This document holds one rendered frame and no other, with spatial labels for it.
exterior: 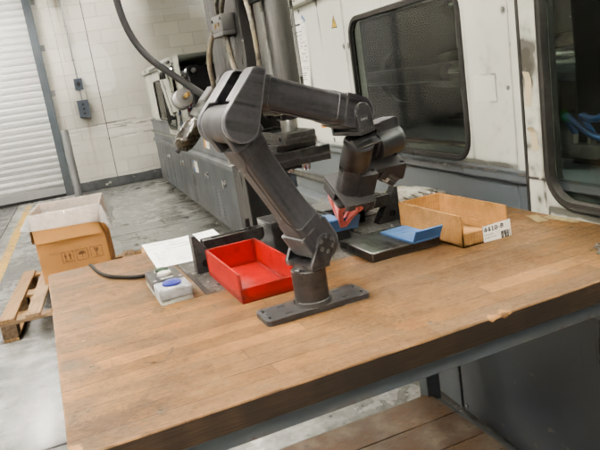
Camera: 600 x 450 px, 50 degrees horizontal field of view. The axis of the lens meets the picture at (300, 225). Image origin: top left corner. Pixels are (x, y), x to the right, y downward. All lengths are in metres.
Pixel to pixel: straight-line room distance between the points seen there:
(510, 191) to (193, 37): 9.32
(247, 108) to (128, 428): 0.49
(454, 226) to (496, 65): 0.59
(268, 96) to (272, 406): 0.47
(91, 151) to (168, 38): 2.16
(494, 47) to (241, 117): 1.01
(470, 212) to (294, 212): 0.59
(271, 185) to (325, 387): 0.34
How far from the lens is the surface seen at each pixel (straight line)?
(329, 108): 1.12
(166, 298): 1.32
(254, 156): 1.03
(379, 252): 1.37
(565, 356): 1.84
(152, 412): 0.92
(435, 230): 1.41
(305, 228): 1.09
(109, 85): 10.65
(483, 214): 1.52
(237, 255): 1.47
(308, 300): 1.13
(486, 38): 1.88
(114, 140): 10.66
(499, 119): 1.87
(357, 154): 1.16
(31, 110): 10.59
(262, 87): 1.02
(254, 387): 0.92
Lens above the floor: 1.31
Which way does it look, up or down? 13 degrees down
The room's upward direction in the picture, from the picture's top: 9 degrees counter-clockwise
